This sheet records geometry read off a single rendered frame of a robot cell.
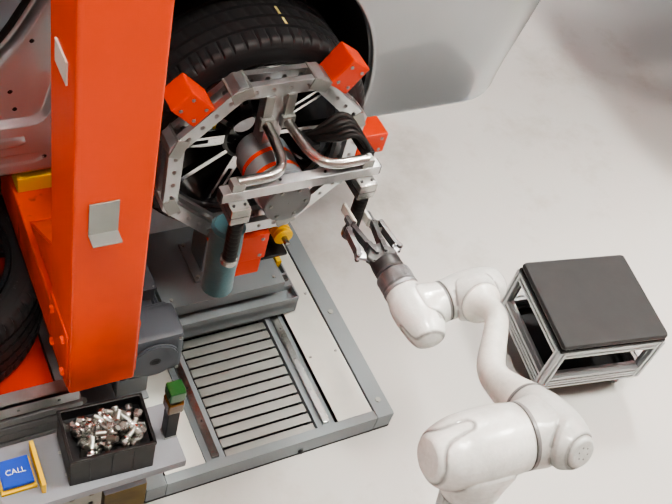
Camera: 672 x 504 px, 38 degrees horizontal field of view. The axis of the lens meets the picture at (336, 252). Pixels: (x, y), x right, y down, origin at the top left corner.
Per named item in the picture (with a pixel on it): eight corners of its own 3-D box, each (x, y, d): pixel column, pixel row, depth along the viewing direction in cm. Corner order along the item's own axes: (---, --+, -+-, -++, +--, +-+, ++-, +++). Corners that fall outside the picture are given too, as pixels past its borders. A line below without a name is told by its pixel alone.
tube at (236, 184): (269, 126, 239) (276, 93, 231) (301, 181, 229) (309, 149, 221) (202, 136, 232) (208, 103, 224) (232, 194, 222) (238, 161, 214)
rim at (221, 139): (338, 56, 277) (223, -25, 238) (374, 110, 265) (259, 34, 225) (220, 171, 293) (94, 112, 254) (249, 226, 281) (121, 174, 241)
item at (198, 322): (253, 232, 336) (257, 213, 329) (294, 312, 317) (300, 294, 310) (112, 261, 315) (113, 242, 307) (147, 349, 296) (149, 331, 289)
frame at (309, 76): (327, 199, 284) (372, 52, 244) (336, 215, 281) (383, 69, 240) (148, 234, 261) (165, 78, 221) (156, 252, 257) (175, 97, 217)
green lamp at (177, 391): (180, 386, 227) (181, 377, 224) (185, 400, 225) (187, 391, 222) (163, 391, 226) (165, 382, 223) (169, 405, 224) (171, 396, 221)
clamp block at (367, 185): (358, 172, 247) (363, 157, 243) (374, 197, 242) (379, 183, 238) (340, 175, 245) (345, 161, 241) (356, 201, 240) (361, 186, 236)
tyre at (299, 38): (372, 48, 281) (224, -65, 229) (410, 102, 269) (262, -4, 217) (219, 194, 302) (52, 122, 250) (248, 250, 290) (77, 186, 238)
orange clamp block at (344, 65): (333, 75, 246) (357, 50, 243) (346, 95, 242) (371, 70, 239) (316, 65, 241) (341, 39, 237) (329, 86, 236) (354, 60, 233)
